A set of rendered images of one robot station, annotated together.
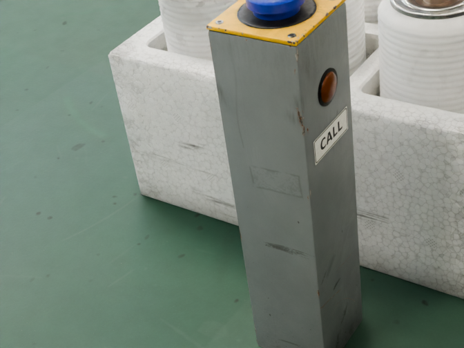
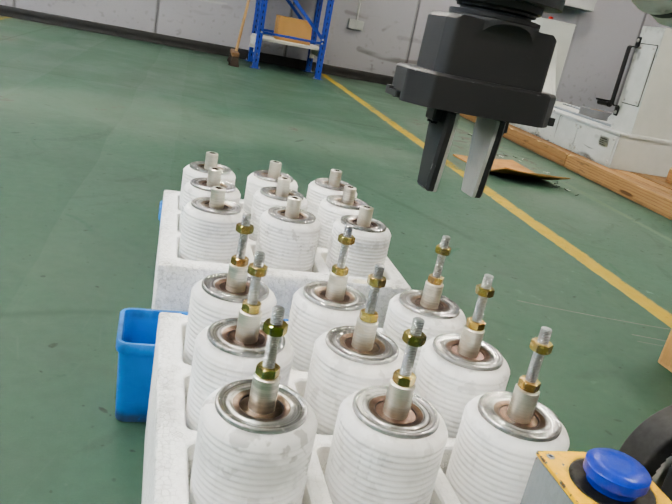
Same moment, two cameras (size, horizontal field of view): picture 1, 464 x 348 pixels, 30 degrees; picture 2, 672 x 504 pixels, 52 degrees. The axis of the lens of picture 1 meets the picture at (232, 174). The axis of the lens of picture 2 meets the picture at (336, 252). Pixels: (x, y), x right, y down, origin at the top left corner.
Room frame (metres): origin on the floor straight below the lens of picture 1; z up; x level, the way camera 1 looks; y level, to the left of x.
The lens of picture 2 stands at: (0.48, 0.38, 0.56)
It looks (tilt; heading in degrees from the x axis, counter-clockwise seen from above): 19 degrees down; 305
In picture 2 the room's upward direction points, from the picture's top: 11 degrees clockwise
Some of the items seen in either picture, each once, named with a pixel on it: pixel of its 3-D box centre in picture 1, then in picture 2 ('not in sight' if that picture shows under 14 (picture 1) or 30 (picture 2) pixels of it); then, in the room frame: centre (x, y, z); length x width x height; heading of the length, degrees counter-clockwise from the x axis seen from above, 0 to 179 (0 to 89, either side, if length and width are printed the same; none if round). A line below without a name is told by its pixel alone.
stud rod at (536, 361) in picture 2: not in sight; (534, 366); (0.64, -0.19, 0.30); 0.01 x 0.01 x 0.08
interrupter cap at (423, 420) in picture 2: not in sight; (395, 412); (0.71, -0.09, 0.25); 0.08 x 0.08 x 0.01
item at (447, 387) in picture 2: not in sight; (447, 425); (0.73, -0.26, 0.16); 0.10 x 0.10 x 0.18
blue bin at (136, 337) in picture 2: not in sight; (224, 369); (1.08, -0.26, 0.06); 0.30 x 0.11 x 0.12; 52
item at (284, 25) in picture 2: not in sight; (292, 29); (4.78, -4.47, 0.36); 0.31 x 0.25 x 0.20; 49
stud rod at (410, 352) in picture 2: not in sight; (408, 359); (0.71, -0.09, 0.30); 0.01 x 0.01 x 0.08
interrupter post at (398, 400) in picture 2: not in sight; (398, 399); (0.71, -0.09, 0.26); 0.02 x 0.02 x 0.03
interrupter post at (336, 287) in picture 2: not in sight; (336, 286); (0.90, -0.24, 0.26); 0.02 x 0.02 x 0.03
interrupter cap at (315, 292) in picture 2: not in sight; (334, 296); (0.90, -0.24, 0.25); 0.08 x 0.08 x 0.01
